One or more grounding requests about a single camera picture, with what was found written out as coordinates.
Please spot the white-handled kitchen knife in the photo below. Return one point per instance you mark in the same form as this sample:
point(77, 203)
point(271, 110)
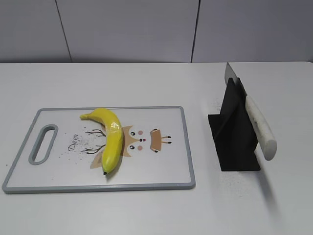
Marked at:
point(260, 125)

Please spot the yellow plastic banana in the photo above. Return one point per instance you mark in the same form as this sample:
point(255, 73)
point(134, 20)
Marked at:
point(114, 136)

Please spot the white grey-rimmed cutting board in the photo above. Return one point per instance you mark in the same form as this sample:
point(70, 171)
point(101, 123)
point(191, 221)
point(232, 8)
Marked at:
point(62, 153)

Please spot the black knife stand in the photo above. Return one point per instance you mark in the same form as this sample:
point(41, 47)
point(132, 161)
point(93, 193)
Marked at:
point(233, 134)

